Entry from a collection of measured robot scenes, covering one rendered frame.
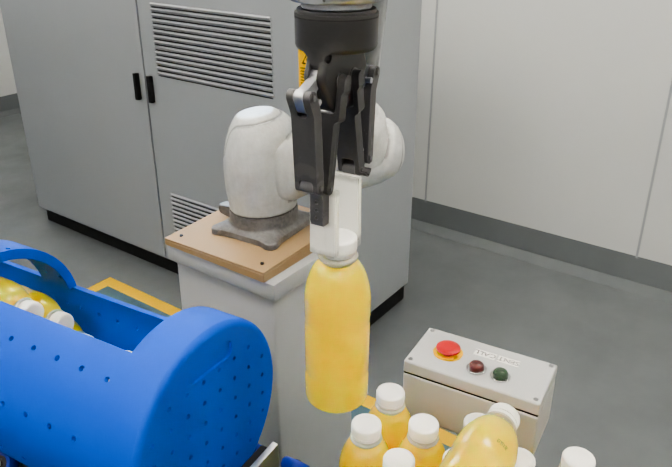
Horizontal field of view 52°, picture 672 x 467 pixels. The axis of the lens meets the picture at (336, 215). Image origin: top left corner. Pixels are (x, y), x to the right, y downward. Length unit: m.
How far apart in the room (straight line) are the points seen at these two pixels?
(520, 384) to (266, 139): 0.73
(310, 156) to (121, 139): 2.88
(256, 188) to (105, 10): 1.97
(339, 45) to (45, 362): 0.56
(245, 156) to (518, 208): 2.44
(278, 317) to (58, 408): 0.67
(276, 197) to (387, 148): 0.26
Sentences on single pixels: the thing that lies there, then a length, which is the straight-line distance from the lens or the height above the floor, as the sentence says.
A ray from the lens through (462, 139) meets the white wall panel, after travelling 3.74.
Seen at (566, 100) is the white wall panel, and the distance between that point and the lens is 3.48.
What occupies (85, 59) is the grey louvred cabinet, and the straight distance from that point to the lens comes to 3.53.
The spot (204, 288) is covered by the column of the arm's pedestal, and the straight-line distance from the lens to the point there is 1.61.
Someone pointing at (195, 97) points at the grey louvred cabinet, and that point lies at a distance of 2.99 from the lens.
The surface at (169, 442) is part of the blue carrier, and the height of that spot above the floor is 1.13.
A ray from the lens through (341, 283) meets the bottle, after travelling 0.70.
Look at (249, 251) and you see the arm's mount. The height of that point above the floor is 1.02.
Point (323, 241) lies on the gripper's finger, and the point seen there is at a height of 1.41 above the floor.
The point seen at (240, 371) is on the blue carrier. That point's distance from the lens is 0.96.
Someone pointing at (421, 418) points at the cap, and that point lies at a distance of 0.94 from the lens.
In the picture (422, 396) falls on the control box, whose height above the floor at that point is 1.05.
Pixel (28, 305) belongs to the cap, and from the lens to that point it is 1.12.
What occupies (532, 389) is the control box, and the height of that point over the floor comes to 1.10.
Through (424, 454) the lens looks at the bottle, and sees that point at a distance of 0.94.
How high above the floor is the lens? 1.72
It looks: 25 degrees down
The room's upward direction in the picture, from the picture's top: straight up
